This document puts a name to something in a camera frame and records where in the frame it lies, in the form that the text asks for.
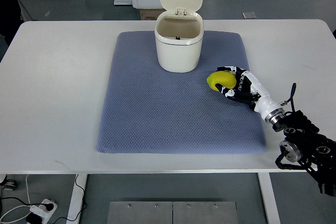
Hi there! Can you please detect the person in dark clothes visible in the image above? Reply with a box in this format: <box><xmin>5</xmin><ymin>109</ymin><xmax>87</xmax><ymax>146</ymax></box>
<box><xmin>1</xmin><ymin>0</ymin><xmax>24</xmax><ymax>46</ymax></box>

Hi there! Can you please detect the yellow lemon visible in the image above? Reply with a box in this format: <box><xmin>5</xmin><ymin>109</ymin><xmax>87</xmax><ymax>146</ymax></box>
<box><xmin>206</xmin><ymin>71</ymin><xmax>237</xmax><ymax>91</ymax></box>

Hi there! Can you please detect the white table leg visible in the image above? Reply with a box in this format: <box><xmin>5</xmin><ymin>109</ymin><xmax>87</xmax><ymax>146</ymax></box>
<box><xmin>258</xmin><ymin>173</ymin><xmax>281</xmax><ymax>224</ymax></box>
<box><xmin>66</xmin><ymin>174</ymin><xmax>88</xmax><ymax>223</ymax></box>

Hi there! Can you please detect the white cable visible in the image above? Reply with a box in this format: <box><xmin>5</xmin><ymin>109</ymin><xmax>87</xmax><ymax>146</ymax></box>
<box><xmin>0</xmin><ymin>174</ymin><xmax>43</xmax><ymax>222</ymax></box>

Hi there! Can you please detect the small grey floor plate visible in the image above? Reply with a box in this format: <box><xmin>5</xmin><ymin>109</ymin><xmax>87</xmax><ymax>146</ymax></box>
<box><xmin>242</xmin><ymin>12</ymin><xmax>257</xmax><ymax>19</ymax></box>

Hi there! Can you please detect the metal floor plate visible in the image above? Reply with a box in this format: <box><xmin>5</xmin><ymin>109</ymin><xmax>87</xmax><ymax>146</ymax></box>
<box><xmin>107</xmin><ymin>201</ymin><xmax>238</xmax><ymax>223</ymax></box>

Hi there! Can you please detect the black cable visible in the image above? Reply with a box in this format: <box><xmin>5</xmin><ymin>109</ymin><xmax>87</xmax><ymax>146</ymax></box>
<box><xmin>49</xmin><ymin>173</ymin><xmax>87</xmax><ymax>222</ymax></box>

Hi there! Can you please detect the right white table leg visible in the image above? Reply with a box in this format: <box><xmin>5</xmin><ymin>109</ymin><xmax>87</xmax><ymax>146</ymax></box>
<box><xmin>258</xmin><ymin>173</ymin><xmax>281</xmax><ymax>224</ymax></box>

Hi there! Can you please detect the white power strip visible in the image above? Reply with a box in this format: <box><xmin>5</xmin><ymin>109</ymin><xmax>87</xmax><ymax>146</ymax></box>
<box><xmin>29</xmin><ymin>199</ymin><xmax>58</xmax><ymax>220</ymax></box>

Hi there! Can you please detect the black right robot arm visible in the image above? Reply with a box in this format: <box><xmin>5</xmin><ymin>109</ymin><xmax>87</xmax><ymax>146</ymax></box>
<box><xmin>271</xmin><ymin>83</ymin><xmax>335</xmax><ymax>197</ymax></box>

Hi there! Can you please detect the white trash bin open lid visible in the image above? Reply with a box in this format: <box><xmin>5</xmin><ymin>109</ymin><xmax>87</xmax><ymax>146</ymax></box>
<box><xmin>154</xmin><ymin>0</ymin><xmax>204</xmax><ymax>73</ymax></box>

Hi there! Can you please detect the caster wheel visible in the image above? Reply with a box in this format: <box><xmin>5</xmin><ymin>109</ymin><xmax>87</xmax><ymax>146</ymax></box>
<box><xmin>0</xmin><ymin>174</ymin><xmax>17</xmax><ymax>190</ymax></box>

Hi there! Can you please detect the cardboard box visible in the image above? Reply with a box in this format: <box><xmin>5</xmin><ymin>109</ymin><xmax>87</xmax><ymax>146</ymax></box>
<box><xmin>140</xmin><ymin>9</ymin><xmax>165</xmax><ymax>20</ymax></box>

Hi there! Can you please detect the left white table leg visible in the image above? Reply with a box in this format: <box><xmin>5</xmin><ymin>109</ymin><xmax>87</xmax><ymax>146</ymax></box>
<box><xmin>66</xmin><ymin>174</ymin><xmax>88</xmax><ymax>223</ymax></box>

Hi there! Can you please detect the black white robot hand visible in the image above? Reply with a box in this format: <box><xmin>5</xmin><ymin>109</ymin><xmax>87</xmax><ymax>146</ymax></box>
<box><xmin>215</xmin><ymin>66</ymin><xmax>285</xmax><ymax>124</ymax></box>

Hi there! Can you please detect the blue textured mat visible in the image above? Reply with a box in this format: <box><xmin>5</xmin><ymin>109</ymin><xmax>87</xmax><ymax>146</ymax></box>
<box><xmin>97</xmin><ymin>31</ymin><xmax>267</xmax><ymax>155</ymax></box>

